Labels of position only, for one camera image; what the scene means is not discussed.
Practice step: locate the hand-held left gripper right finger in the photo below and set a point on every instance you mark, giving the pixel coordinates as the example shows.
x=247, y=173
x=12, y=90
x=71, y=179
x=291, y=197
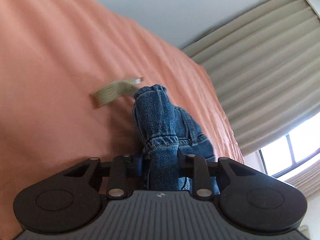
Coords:
x=200, y=170

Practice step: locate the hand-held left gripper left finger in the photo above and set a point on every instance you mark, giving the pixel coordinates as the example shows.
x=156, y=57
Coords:
x=137, y=163

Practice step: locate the blue denim pants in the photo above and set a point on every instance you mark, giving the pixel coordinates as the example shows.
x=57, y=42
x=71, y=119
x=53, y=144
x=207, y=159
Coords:
x=160, y=120

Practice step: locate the beige pants belt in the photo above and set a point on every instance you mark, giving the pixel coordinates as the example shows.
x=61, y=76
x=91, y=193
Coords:
x=112, y=91

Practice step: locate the window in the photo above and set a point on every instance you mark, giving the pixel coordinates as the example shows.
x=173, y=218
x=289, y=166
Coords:
x=305, y=145

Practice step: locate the narrow beige curtain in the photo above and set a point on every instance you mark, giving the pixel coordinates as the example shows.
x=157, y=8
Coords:
x=307, y=182

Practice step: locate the wide beige curtain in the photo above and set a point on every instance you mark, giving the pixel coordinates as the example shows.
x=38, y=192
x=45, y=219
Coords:
x=262, y=67

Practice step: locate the orange bed sheet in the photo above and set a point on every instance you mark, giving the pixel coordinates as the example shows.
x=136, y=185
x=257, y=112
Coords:
x=50, y=80

